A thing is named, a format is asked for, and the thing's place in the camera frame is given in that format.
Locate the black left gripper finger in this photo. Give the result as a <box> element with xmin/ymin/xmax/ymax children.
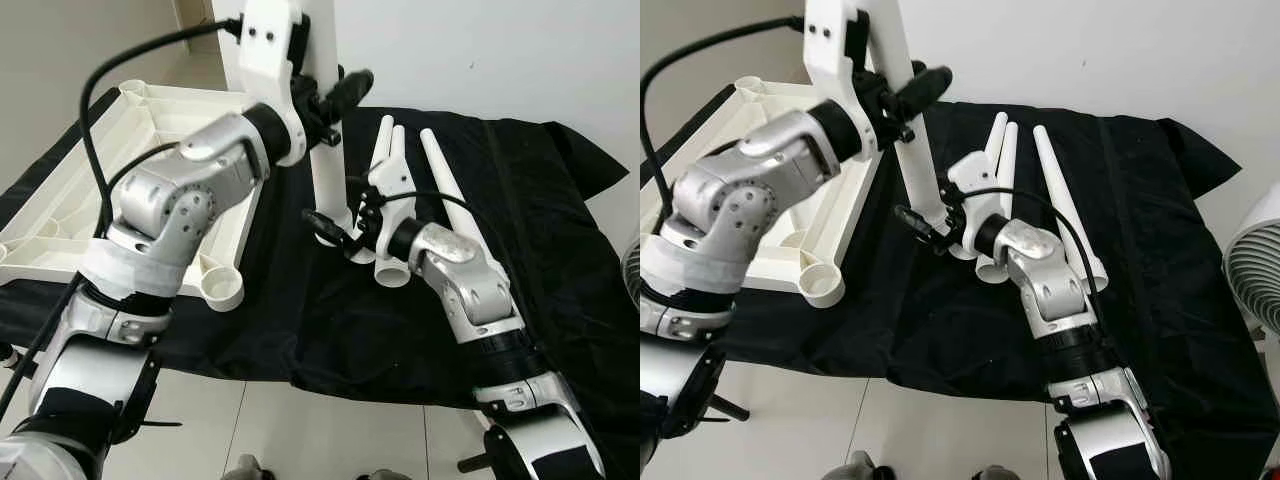
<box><xmin>322</xmin><ymin>68</ymin><xmax>376</xmax><ymax>113</ymax></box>
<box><xmin>893</xmin><ymin>64</ymin><xmax>954</xmax><ymax>107</ymax></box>

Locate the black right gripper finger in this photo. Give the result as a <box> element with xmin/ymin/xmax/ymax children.
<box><xmin>303</xmin><ymin>209</ymin><xmax>351</xmax><ymax>247</ymax></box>
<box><xmin>893</xmin><ymin>203</ymin><xmax>941</xmax><ymax>247</ymax></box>

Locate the white plastic table top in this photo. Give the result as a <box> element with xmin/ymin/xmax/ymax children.
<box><xmin>650</xmin><ymin>78</ymin><xmax>883</xmax><ymax>307</ymax></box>
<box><xmin>0</xmin><ymin>80</ymin><xmax>263</xmax><ymax>313</ymax></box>

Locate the black table cloth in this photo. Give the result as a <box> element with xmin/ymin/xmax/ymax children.
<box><xmin>660</xmin><ymin>100</ymin><xmax>1280</xmax><ymax>480</ymax></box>
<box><xmin>0</xmin><ymin>105</ymin><xmax>631</xmax><ymax>411</ymax></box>

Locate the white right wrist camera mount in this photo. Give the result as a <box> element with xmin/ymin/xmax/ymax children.
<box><xmin>945</xmin><ymin>150</ymin><xmax>1004</xmax><ymax>263</ymax></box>
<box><xmin>352</xmin><ymin>157</ymin><xmax>414</xmax><ymax>266</ymax></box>

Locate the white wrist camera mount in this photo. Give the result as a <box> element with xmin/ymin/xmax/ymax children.
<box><xmin>238</xmin><ymin>0</ymin><xmax>309</xmax><ymax>169</ymax></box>
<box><xmin>352</xmin><ymin>157</ymin><xmax>414</xmax><ymax>266</ymax></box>
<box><xmin>945</xmin><ymin>150</ymin><xmax>1004</xmax><ymax>263</ymax></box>
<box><xmin>803</xmin><ymin>0</ymin><xmax>881</xmax><ymax>161</ymax></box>

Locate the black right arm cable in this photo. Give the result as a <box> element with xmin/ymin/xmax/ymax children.
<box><xmin>345</xmin><ymin>175</ymin><xmax>561</xmax><ymax>401</ymax></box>
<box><xmin>950</xmin><ymin>183</ymin><xmax>1116</xmax><ymax>401</ymax></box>

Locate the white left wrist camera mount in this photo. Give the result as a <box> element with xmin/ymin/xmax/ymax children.
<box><xmin>803</xmin><ymin>0</ymin><xmax>881</xmax><ymax>161</ymax></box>
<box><xmin>238</xmin><ymin>0</ymin><xmax>309</xmax><ymax>169</ymax></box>

